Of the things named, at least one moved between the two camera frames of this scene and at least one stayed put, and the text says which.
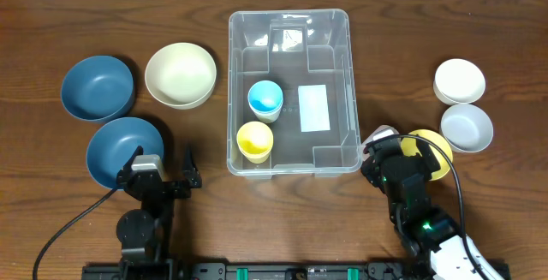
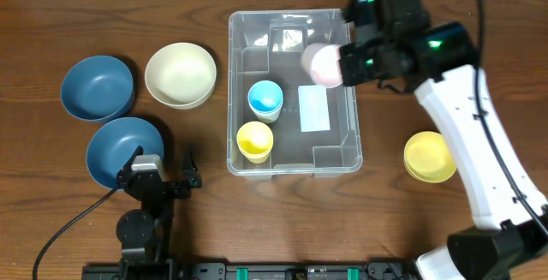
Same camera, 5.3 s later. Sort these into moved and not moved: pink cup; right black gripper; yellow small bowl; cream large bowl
Moved: right black gripper; pink cup
Not moved: yellow small bowl; cream large bowl
